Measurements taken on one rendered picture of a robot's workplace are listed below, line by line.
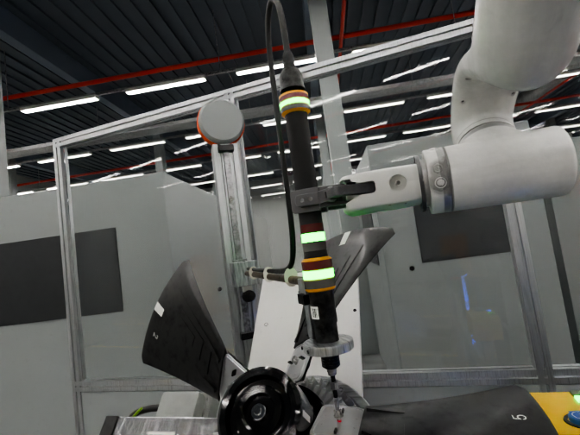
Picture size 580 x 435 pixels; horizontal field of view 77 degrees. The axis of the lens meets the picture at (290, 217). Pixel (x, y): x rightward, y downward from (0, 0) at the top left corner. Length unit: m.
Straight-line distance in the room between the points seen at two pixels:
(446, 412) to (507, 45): 0.45
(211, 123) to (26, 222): 2.03
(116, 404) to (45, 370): 1.32
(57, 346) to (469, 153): 2.78
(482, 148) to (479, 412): 0.34
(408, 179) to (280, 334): 0.56
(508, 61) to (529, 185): 0.16
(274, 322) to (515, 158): 0.65
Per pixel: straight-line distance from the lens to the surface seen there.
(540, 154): 0.50
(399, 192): 0.46
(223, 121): 1.27
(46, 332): 3.00
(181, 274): 0.76
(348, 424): 0.57
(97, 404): 1.85
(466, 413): 0.60
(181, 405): 0.86
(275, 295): 0.97
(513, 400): 0.63
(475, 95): 0.54
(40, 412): 3.15
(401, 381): 1.29
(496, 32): 0.39
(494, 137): 0.51
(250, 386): 0.57
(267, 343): 0.91
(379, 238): 0.63
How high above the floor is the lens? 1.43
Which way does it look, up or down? 5 degrees up
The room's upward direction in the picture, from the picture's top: 8 degrees counter-clockwise
